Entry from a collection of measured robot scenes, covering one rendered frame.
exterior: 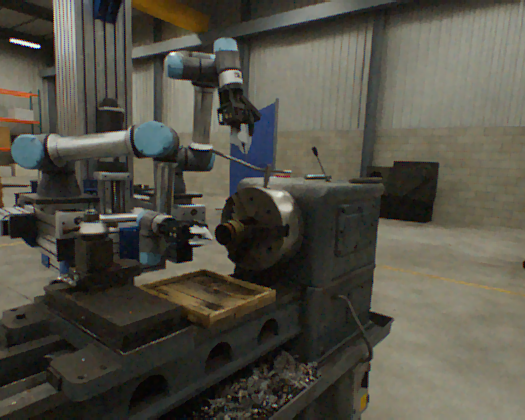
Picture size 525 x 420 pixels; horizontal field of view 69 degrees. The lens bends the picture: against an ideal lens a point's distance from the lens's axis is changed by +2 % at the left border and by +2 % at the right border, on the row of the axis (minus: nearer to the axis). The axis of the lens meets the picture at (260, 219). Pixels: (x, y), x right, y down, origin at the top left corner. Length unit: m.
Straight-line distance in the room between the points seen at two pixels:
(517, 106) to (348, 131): 4.21
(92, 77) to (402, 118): 10.36
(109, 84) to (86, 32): 0.21
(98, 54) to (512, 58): 10.34
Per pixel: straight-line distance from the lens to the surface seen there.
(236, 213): 1.35
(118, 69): 1.95
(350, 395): 1.88
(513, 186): 11.03
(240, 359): 1.27
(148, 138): 1.33
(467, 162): 11.13
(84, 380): 0.85
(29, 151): 1.49
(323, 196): 1.39
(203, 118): 1.80
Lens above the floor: 1.33
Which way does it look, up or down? 9 degrees down
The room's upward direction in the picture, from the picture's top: 2 degrees clockwise
